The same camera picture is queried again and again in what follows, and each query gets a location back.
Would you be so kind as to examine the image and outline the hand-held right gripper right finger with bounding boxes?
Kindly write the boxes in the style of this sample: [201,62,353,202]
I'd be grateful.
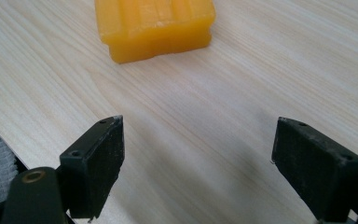
[270,116,358,224]

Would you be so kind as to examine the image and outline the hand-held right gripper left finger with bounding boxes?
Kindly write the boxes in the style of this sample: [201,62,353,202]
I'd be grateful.
[59,114,126,220]

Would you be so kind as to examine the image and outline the yellow soap bar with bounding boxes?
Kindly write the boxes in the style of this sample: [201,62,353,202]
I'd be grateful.
[94,0,216,64]

